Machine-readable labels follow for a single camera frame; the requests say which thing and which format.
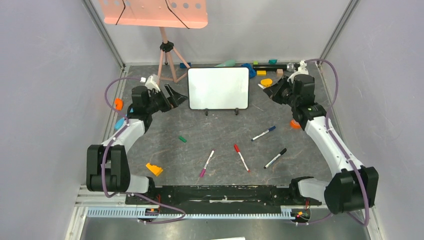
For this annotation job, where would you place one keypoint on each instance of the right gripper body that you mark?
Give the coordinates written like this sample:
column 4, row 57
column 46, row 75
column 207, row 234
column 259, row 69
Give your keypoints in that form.
column 274, row 89

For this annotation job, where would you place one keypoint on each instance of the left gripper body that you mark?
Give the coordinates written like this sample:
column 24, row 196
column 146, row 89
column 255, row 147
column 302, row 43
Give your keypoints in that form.
column 160, row 102

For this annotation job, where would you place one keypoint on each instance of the green marker cap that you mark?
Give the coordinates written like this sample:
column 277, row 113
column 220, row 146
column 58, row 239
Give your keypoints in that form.
column 182, row 139

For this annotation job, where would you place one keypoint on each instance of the white whiteboard black frame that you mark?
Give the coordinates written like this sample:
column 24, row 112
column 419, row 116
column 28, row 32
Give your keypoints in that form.
column 218, row 88

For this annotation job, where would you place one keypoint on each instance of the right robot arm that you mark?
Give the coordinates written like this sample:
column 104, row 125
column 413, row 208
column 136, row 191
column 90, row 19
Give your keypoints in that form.
column 353, row 186

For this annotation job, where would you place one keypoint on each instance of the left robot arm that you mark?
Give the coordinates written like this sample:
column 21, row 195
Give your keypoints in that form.
column 107, row 167

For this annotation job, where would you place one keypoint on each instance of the metal whiteboard stand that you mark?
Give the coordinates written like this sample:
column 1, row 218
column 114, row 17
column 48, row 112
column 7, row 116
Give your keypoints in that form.
column 212, row 112

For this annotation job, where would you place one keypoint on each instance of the yellow round block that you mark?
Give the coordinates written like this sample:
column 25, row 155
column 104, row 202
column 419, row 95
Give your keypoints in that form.
column 266, row 82

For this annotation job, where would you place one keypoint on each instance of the tan wooden cube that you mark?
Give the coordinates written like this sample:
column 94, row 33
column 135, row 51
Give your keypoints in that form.
column 279, row 73

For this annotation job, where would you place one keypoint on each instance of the yellow rectangular block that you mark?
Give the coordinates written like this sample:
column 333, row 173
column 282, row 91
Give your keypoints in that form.
column 261, row 72

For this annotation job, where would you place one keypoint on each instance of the black microphone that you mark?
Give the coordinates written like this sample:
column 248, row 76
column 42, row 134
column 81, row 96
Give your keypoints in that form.
column 269, row 67

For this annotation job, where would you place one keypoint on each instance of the blue toy piece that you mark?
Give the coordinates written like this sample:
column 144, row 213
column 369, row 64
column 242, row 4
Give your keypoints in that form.
column 251, row 72

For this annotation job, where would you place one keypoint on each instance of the teal small block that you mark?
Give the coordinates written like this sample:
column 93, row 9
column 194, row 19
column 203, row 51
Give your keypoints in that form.
column 272, row 61

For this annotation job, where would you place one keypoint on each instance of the dark blue block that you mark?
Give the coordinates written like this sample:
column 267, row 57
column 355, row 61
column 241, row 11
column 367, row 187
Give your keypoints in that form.
column 183, row 66

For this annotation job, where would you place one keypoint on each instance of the blue cap marker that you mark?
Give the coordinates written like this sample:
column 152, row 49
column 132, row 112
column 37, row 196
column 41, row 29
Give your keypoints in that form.
column 263, row 133

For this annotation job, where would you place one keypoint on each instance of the orange block left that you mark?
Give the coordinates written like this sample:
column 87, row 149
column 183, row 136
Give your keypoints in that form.
column 118, row 104

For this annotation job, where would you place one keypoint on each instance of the teal bottle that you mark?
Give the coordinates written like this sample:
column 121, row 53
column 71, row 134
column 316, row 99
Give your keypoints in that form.
column 228, row 63

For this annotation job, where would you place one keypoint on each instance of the black cap marker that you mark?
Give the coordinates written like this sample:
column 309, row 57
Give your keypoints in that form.
column 282, row 152

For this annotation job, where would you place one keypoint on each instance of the red cap marker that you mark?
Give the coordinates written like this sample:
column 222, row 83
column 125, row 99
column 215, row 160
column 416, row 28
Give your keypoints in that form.
column 241, row 157

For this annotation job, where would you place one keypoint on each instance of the orange stepped wedge block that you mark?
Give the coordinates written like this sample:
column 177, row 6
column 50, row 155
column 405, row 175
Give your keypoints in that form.
column 154, row 169

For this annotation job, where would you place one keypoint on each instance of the purple cap marker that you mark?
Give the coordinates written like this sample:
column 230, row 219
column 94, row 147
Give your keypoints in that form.
column 201, row 175

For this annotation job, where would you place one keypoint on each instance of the pink music stand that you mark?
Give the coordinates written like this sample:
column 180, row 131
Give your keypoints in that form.
column 186, row 14

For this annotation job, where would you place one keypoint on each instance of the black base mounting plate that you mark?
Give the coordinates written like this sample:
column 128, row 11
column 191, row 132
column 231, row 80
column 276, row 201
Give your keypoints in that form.
column 229, row 199

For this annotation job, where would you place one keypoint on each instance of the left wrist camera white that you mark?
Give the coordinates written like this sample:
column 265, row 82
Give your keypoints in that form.
column 151, row 82

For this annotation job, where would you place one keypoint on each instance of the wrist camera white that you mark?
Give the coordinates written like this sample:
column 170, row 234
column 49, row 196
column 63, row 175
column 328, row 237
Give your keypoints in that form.
column 297, row 69
column 151, row 82

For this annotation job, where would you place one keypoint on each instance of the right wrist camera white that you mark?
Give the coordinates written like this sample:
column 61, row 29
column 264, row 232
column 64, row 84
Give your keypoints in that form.
column 297, row 69

